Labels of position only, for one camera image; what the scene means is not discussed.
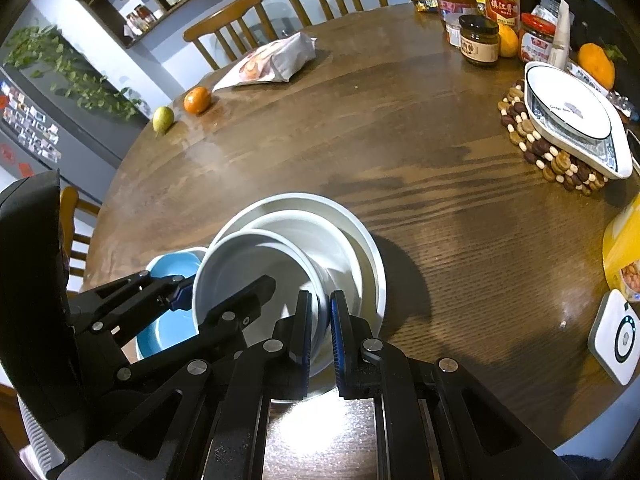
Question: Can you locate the black bag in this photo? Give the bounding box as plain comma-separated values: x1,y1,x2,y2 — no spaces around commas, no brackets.
567,0,628,61

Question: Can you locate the small deep white bowl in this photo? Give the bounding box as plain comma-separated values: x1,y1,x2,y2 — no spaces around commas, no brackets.
192,229,332,378

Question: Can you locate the blue white oval dish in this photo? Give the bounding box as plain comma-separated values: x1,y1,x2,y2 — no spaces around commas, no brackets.
524,61,633,181

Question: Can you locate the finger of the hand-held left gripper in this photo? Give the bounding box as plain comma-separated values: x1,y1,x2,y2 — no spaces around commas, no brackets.
114,274,277,392
69,270,196,347

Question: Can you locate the orange mandarin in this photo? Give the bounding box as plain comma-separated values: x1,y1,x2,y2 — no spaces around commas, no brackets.
183,86,211,115
497,24,521,58

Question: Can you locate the pink white snack bag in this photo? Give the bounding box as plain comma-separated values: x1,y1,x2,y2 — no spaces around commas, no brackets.
212,31,317,92

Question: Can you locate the brown sauce jar black lid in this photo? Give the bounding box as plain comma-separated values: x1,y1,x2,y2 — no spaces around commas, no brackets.
458,14,501,66

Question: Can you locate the plain blue square plate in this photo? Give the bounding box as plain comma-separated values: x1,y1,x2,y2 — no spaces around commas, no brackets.
135,252,211,361

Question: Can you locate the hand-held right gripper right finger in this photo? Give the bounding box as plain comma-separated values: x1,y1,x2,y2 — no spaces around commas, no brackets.
331,290,576,480

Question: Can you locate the large orange with leaf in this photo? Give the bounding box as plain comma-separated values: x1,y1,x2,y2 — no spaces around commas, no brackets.
577,42,617,91

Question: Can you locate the grey refrigerator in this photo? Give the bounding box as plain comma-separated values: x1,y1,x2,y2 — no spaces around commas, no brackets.
0,62,123,186

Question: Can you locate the chili sauce jar red lid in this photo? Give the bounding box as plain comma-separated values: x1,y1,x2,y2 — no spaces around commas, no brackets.
518,12,557,63

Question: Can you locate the large yellow packet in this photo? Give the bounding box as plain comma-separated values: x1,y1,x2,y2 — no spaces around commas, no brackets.
602,205,640,303

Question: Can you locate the large white bowl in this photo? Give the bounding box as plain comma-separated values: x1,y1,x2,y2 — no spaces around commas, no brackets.
205,192,388,391

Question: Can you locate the silver sachet bundle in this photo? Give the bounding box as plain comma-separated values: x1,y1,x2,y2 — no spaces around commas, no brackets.
531,0,563,20

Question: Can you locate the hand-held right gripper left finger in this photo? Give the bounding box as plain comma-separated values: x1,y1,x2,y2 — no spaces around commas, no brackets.
60,290,314,480

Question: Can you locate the beaded wooden trivet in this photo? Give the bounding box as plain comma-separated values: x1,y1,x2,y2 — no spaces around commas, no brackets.
497,79,613,193

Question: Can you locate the small clear plastic tub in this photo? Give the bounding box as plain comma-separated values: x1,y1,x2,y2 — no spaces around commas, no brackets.
445,12,463,48

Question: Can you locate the green pear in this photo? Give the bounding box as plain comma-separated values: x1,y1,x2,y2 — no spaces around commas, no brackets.
152,106,175,136

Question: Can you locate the wooden wall shelf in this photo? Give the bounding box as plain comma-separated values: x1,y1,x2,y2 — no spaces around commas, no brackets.
55,0,261,50

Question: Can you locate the white printed packet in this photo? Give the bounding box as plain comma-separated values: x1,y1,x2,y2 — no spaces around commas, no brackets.
570,62,637,112

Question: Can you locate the white square device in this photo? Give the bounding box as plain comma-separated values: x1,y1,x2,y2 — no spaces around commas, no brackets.
587,288,640,387

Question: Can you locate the hanging green vine plant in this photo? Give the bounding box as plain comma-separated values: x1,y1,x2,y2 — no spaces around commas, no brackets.
2,25,143,121

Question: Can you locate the cluster of fridge photos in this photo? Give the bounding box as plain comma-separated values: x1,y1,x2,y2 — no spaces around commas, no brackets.
0,82,62,163

